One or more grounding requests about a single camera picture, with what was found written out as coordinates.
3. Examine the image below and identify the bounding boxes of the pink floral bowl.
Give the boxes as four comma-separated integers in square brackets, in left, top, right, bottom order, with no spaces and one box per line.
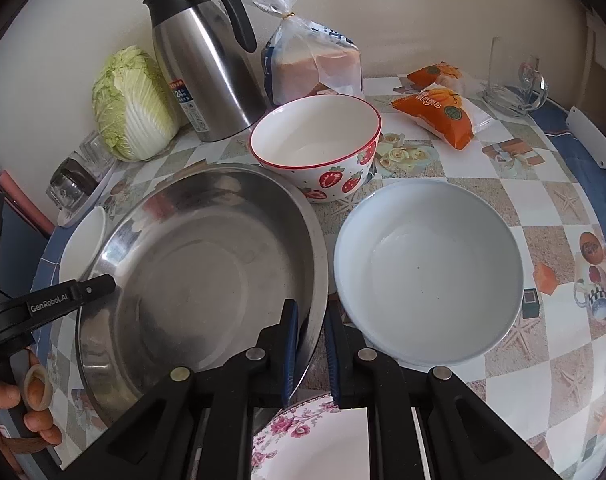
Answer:
[250,394,433,480]

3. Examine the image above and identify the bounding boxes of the napa cabbage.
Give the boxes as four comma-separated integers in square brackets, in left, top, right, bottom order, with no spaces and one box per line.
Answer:
[92,45,181,162]

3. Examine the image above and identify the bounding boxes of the pale round bowl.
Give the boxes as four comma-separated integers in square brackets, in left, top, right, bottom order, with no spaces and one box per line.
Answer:
[333,180,525,367]

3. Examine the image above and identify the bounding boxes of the glass teapot brown handle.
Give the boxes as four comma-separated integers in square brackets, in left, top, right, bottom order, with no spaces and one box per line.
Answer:
[47,157,101,211]

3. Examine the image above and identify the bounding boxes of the person's left hand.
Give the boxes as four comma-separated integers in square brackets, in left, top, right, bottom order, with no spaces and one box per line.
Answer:
[0,347,62,456]

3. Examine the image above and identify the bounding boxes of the stainless steel thermal carafe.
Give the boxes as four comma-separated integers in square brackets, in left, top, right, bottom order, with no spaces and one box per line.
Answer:
[143,0,271,143]

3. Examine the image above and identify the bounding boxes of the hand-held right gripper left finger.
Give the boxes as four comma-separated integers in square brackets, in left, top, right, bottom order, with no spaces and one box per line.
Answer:
[68,299,304,480]

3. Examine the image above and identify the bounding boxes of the large stainless steel basin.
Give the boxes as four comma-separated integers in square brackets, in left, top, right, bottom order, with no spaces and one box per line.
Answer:
[75,164,330,426]

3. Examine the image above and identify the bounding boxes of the white square bowl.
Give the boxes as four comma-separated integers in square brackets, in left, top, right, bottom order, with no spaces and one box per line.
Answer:
[59,206,108,288]

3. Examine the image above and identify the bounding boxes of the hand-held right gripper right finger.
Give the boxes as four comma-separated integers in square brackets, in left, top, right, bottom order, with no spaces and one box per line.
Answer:
[323,307,549,480]

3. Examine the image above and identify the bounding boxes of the dark board pink edge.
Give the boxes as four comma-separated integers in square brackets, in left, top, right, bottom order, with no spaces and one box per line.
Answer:
[0,155,51,306]

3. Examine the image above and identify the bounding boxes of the bagged sliced bread loaf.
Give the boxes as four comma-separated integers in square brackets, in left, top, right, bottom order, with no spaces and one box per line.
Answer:
[230,0,366,108]

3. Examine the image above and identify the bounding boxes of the large orange snack packet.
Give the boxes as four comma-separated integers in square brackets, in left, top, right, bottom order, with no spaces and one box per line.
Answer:
[390,87,494,151]

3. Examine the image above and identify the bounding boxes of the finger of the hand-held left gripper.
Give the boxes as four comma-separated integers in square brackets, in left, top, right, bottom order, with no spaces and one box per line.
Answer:
[25,274,118,323]

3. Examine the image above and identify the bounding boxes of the white rectangular device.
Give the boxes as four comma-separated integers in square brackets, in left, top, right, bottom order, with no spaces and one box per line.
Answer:
[567,106,606,170]

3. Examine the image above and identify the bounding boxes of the checkered printed tablecloth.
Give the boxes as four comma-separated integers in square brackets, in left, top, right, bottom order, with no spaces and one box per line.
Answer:
[33,76,606,480]

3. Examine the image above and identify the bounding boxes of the small orange snack packet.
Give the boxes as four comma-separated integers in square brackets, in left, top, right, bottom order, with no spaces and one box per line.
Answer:
[407,61,466,93]

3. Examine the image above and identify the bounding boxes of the clear drinking glass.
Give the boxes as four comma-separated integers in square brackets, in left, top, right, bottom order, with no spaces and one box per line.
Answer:
[78,132,116,181]

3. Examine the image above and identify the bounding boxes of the strawberry print bowl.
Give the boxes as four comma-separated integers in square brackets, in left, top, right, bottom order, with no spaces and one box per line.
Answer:
[248,94,384,204]

